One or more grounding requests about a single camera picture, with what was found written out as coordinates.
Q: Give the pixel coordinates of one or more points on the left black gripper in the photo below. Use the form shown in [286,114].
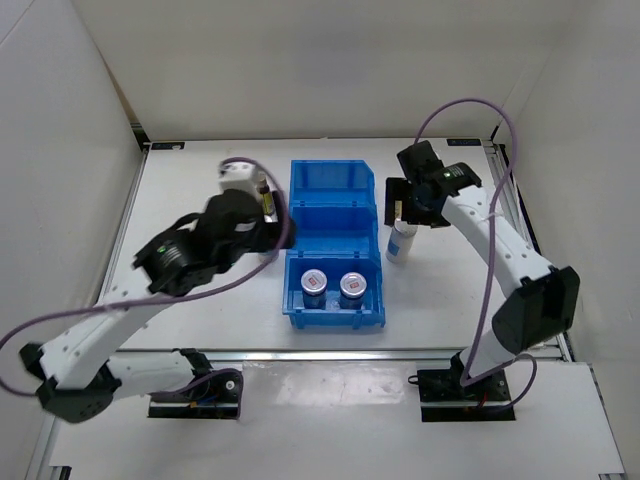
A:
[271,235]

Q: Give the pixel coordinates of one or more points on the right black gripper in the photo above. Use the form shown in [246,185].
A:
[396,188]

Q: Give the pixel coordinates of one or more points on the tall silver-capped shaker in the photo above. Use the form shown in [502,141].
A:
[268,256]
[400,241]

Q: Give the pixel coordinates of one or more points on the short spice jar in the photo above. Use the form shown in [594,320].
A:
[353,286]
[314,285]

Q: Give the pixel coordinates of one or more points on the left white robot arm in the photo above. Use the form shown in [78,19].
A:
[82,372]

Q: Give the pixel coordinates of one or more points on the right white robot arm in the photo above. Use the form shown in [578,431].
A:
[540,298]

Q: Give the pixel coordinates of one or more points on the left small brown sauce bottle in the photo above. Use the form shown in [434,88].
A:
[266,198]

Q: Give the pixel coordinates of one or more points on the blue near storage bin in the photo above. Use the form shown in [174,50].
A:
[332,314]

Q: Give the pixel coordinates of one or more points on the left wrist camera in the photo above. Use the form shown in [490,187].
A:
[238,175]

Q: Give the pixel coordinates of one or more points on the left aluminium frame rail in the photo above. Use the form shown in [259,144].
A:
[97,198]

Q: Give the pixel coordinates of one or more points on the aluminium frame rail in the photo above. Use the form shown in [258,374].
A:
[514,209]
[283,355]
[97,198]

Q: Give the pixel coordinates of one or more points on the right aluminium frame rail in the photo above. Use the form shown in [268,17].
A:
[514,209]

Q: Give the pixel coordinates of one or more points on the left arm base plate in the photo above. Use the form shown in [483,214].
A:
[218,399]

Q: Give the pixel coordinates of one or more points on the front aluminium frame rail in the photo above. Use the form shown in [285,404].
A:
[283,355]

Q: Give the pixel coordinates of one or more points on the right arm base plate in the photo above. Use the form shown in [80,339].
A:
[444,400]

